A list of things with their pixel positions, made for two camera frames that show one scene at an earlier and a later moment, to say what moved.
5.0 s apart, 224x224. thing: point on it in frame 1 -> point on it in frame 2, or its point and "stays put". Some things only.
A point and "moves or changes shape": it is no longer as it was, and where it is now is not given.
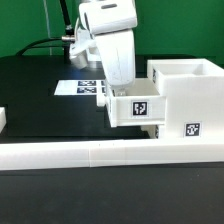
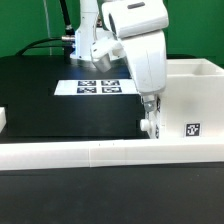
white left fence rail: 3,118 stays put
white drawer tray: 135,104 moves or changes shape
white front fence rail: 51,155 stays put
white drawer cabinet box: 194,96 stays put
